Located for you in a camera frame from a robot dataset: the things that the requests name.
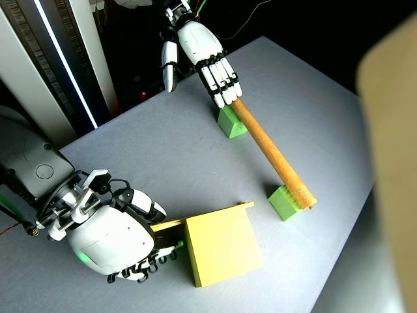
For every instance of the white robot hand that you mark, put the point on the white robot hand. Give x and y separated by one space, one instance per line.
110 238
198 40

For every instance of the round wooden rod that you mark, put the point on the round wooden rod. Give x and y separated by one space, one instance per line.
270 148

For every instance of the green wooden support block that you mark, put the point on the green wooden support block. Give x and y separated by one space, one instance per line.
231 125
283 203

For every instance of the grey table cloth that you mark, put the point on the grey table cloth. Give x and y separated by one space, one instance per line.
163 163

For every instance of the yellow wooden block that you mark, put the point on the yellow wooden block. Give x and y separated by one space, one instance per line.
224 247

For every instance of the white light strip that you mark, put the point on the white light strip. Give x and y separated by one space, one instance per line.
65 62

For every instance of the blurred beige board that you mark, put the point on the blurred beige board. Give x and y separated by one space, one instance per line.
394 146

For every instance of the white frame post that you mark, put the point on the white frame post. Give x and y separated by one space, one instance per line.
94 49

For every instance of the white frame panel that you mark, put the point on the white frame panel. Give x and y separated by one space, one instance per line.
26 84

